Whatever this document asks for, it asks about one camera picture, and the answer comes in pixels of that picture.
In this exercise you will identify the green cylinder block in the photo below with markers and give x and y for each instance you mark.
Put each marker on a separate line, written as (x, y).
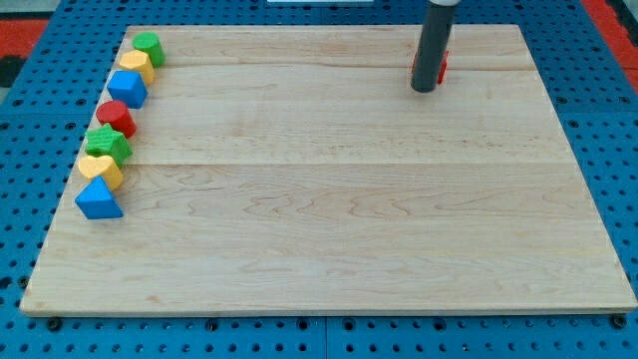
(149, 43)

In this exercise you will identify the green star block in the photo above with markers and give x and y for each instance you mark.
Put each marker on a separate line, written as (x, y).
(105, 141)

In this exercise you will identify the blue cube block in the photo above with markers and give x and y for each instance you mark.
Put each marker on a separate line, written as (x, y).
(129, 88)

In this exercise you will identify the wooden board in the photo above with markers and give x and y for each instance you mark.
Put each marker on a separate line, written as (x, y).
(292, 170)

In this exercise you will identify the red cylinder block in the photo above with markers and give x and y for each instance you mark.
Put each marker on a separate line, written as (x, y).
(117, 115)

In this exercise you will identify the blue triangle block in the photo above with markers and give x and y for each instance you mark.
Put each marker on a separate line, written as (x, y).
(96, 201)

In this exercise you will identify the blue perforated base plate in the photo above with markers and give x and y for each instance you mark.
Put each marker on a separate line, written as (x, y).
(45, 114)

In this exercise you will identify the yellow hexagon block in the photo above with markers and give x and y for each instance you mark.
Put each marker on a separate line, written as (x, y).
(139, 61)

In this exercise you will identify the yellow heart block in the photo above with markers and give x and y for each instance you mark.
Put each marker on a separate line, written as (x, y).
(105, 167)

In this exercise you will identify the red block behind rod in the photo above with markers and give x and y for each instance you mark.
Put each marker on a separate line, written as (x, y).
(443, 68)

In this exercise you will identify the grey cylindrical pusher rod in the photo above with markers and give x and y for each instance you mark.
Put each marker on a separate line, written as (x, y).
(433, 43)

